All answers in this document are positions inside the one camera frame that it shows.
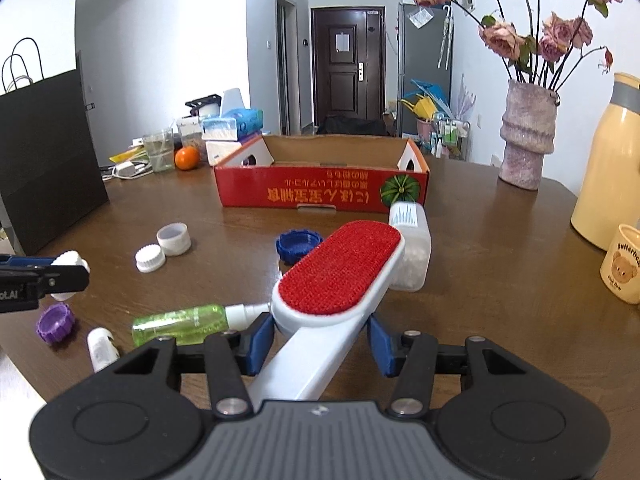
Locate white charger with cable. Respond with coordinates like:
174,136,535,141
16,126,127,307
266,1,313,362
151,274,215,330
102,159,154,181

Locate black board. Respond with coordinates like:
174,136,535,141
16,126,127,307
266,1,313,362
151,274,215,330
0,37,111,257

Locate red and white lint brush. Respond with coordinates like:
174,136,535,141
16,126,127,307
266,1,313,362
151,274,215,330
246,220,406,402

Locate orange fruit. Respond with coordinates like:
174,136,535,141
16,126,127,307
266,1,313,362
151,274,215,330
174,146,200,171

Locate small white labelled bottle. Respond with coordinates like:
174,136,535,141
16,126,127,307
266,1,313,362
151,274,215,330
87,327,121,374

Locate cream bear mug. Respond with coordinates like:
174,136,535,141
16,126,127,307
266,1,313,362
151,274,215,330
599,223,640,304

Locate purple feather decoration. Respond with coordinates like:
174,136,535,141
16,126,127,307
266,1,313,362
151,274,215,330
452,74,474,122

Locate grey refrigerator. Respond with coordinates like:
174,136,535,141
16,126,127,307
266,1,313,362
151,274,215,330
397,1,454,139

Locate dark brown door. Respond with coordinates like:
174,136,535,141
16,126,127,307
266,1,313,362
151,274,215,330
310,6,387,136

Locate pink textured vase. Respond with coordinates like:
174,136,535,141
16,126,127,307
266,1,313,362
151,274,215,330
499,78,560,191

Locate wire rack with bottles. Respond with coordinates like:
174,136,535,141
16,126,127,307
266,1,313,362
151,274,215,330
429,112,471,161

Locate red cardboard box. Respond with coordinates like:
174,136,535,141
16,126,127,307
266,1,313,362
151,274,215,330
212,134,431,209

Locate white ribbed cap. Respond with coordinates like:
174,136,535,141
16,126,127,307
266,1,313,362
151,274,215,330
135,243,166,273

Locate purple ribbed cap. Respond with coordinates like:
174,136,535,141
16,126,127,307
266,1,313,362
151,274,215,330
37,304,75,345

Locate dried pink roses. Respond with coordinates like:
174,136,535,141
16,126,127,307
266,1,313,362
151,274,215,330
410,0,627,94

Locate cream yellow thermos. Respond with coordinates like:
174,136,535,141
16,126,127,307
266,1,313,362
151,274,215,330
570,72,640,252

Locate large white plastic bottle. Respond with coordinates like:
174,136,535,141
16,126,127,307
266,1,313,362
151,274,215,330
388,202,432,292

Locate blue tissue pack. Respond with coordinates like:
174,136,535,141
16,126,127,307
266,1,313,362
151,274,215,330
201,88,265,142

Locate black folded stand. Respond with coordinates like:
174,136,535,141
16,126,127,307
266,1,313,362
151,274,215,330
184,93,223,119

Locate white and purple tissue pack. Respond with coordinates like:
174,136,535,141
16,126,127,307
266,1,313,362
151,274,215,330
204,132,264,165

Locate clear plastic storage container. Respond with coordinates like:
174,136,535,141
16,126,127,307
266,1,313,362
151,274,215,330
174,116,206,154

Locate black folding chair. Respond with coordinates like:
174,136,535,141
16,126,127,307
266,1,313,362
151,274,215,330
317,113,391,136

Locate blue plastic item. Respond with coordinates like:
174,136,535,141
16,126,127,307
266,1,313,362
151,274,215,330
410,78,451,106

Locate yellow packet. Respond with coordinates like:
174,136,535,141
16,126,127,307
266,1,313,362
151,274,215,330
109,146,147,164

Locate clear glass cup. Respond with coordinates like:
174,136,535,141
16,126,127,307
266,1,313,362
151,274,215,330
142,128,176,174

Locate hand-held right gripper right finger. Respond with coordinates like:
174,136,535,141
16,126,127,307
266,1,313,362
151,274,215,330
369,312,529,419

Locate clear folded umbrella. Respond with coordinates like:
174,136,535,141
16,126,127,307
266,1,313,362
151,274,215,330
437,4,454,71

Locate green spray bottle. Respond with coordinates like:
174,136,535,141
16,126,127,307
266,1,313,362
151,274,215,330
131,302,272,347

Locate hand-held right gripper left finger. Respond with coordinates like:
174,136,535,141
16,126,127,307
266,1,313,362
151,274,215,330
114,312,275,419

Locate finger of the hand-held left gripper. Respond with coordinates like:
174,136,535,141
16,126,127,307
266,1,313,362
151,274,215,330
0,254,57,269
0,262,91,307

